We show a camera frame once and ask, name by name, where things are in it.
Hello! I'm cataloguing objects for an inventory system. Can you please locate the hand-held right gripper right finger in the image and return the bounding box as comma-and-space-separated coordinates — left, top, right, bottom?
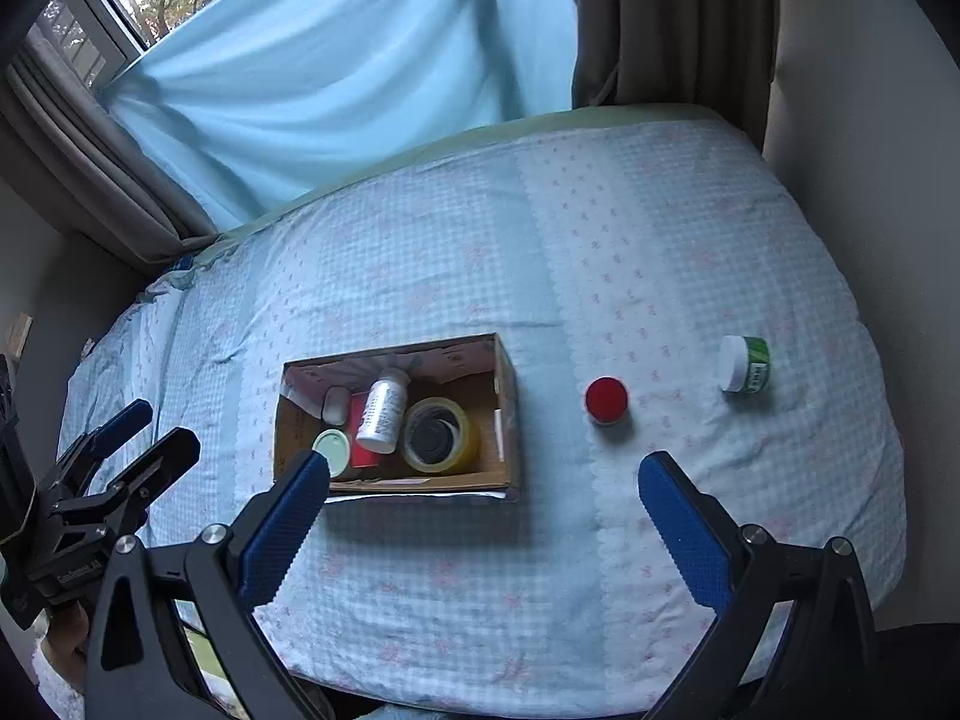
637, 451, 878, 720

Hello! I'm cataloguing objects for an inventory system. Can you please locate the yellow tape roll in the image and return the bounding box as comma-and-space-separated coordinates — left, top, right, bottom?
399, 396, 481, 475

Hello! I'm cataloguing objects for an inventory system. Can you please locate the person's left hand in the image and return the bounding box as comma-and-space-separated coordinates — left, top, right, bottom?
34, 600, 95, 691

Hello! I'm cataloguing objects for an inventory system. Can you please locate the jar with pale green lid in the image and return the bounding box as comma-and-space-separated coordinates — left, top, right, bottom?
311, 429, 353, 479

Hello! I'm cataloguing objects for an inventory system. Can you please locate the window with grey frame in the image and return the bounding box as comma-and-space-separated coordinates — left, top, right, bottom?
30, 0, 263, 91

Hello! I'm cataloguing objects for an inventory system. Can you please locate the small red round jar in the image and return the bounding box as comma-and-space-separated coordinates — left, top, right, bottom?
585, 376, 632, 426

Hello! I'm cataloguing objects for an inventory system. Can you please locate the green mattress edge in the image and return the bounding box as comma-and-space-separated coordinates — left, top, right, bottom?
161, 103, 721, 293

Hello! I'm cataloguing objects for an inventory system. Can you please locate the cardboard box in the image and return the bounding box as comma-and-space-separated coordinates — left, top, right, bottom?
274, 331, 521, 503

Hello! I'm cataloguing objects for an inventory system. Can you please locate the green jar with white lid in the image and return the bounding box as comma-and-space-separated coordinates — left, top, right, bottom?
720, 335, 773, 395

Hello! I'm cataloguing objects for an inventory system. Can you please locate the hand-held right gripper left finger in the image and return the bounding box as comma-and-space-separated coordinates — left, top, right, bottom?
86, 450, 331, 720

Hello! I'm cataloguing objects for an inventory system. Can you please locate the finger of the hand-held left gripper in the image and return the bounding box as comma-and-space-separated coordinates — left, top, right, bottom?
56, 399, 155, 470
82, 427, 202, 535

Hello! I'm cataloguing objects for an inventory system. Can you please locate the white pill bottle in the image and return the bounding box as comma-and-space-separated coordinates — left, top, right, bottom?
355, 369, 410, 455

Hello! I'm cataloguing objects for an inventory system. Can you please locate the small red box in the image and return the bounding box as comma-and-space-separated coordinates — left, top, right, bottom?
349, 390, 398, 470

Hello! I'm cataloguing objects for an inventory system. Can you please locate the light blue hanging cloth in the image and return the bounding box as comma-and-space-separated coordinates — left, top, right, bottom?
97, 0, 580, 230

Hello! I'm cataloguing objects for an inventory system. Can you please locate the light blue checked bedsheet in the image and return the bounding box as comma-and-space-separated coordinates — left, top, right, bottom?
56, 120, 905, 713

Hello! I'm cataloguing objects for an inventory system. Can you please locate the grey-brown curtain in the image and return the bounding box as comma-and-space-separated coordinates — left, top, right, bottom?
555, 0, 782, 158
0, 37, 218, 267

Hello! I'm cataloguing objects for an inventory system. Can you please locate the small beige object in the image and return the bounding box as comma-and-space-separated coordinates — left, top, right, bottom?
2, 313, 33, 361

